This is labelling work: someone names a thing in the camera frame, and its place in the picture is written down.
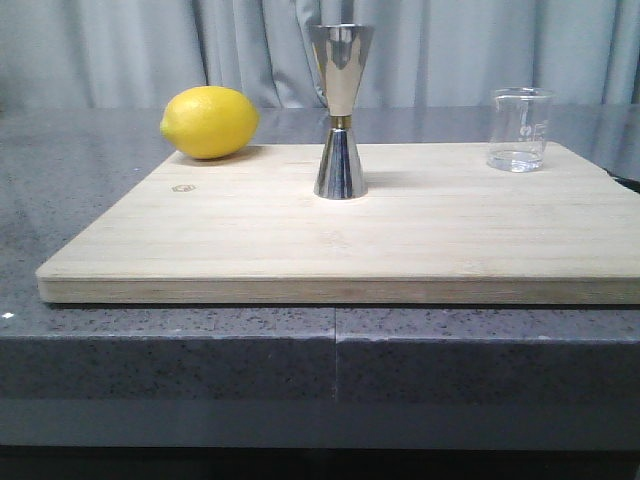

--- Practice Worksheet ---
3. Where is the wooden cutting board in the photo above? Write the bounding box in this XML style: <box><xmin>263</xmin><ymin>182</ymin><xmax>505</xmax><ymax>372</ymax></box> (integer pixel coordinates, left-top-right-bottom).
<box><xmin>36</xmin><ymin>143</ymin><xmax>639</xmax><ymax>304</ymax></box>

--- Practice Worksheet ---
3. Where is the steel double jigger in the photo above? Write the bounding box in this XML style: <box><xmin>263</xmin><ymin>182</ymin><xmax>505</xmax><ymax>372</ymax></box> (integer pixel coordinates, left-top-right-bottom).
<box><xmin>310</xmin><ymin>24</ymin><xmax>374</xmax><ymax>200</ymax></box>

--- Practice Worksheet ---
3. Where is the grey curtain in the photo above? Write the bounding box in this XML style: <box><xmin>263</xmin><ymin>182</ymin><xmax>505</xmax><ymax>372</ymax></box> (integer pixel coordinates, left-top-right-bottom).
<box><xmin>1</xmin><ymin>1</ymin><xmax>639</xmax><ymax>109</ymax></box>

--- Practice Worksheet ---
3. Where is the glass beaker with liquid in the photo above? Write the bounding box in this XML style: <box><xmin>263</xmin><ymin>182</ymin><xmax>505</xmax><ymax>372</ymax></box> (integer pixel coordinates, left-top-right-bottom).
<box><xmin>486</xmin><ymin>87</ymin><xmax>554</xmax><ymax>173</ymax></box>

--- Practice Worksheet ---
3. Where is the yellow lemon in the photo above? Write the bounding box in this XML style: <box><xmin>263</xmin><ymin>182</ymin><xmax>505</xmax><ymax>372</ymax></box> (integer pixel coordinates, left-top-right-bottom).
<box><xmin>160</xmin><ymin>86</ymin><xmax>260</xmax><ymax>159</ymax></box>

